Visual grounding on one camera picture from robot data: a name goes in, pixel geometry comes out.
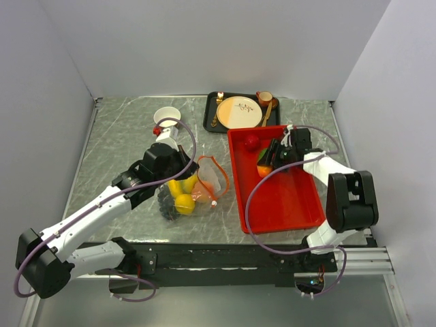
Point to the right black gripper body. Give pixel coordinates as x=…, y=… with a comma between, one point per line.
x=285, y=155

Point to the red wrinkled fruit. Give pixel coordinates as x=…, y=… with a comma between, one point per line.
x=251, y=142

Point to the dark grape bunch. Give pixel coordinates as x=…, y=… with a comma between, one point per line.
x=166, y=205

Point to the small brown cup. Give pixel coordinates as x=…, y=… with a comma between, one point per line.
x=264, y=98

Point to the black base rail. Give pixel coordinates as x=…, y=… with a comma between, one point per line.
x=184, y=265

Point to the yellow pear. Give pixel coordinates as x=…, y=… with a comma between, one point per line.
x=184, y=204

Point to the gold spoon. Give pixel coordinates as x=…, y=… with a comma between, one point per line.
x=273, y=104

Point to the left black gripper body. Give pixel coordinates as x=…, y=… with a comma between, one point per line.
x=177, y=165

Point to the gold fork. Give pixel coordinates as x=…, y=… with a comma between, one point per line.
x=219, y=99

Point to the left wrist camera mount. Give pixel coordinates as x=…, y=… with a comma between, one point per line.
x=168, y=136

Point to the red plastic bin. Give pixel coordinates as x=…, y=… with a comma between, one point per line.
x=287, y=201

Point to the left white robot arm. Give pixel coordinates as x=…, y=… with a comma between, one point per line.
x=49, y=259

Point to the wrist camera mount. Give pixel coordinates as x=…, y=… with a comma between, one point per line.
x=168, y=136
x=286, y=139

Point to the white brown bowl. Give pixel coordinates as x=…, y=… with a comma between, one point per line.
x=166, y=114

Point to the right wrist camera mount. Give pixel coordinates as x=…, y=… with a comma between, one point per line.
x=286, y=139

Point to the black serving tray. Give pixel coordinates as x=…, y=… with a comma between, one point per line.
x=274, y=119

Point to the clear zip top bag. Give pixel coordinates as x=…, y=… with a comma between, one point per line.
x=209, y=170

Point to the orange white plate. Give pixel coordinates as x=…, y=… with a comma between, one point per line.
x=239, y=112

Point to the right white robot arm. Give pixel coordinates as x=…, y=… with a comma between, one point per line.
x=351, y=203

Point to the green orange mango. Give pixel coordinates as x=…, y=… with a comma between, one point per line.
x=263, y=169

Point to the peach fruit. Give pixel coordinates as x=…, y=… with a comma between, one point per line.
x=202, y=192

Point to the green yellow orange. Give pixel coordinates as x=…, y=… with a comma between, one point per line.
x=189, y=183

